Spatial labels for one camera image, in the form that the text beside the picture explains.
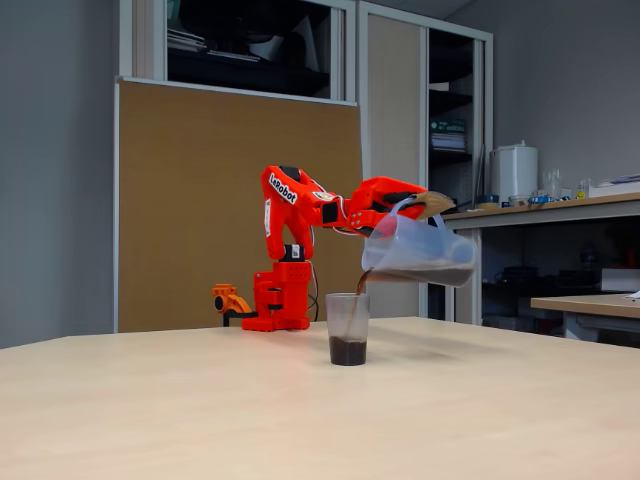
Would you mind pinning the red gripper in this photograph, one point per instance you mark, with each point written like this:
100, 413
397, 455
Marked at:
386, 196

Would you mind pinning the clear plastic measuring jug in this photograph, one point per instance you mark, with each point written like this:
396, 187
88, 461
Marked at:
425, 275

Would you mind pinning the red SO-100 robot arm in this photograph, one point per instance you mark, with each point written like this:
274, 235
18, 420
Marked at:
285, 300

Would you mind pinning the clear plastic cup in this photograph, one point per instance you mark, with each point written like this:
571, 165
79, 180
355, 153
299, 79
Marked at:
347, 350

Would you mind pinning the grey cabinet with roller shutter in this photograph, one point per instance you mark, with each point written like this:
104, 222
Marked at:
395, 150

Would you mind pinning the white paper stack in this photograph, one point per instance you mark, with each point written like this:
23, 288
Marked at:
186, 40
448, 142

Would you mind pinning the green box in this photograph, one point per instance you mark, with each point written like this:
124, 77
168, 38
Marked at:
448, 126

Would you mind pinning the white cylindrical appliance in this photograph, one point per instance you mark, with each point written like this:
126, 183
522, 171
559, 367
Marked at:
514, 172

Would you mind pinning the wooden top sideboard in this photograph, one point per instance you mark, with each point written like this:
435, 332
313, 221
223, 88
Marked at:
550, 209

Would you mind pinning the clear drinking glass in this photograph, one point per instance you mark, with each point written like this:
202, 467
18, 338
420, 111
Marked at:
552, 184

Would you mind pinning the white folded sheet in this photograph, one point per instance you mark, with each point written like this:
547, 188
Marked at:
305, 45

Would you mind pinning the orange table clamp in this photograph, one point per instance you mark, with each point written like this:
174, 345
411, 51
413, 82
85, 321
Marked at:
227, 299

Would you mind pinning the jar with yellow label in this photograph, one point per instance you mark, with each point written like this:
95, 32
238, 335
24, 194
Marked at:
581, 191

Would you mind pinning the brown cork pinboard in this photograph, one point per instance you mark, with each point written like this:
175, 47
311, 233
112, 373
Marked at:
200, 200

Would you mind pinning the wooden top grey desk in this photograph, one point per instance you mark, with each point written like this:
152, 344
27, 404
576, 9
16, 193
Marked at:
585, 304

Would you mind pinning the white flat box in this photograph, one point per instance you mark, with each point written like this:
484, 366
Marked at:
615, 187

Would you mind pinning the white storage box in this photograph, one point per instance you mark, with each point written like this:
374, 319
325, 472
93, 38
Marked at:
620, 280

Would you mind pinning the grey cabinet with dark shelves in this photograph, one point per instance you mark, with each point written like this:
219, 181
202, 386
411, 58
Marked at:
145, 40

